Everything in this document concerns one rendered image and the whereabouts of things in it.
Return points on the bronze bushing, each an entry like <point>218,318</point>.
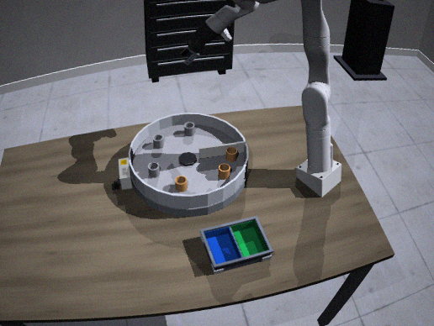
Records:
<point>181,183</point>
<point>231,154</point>
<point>224,171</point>

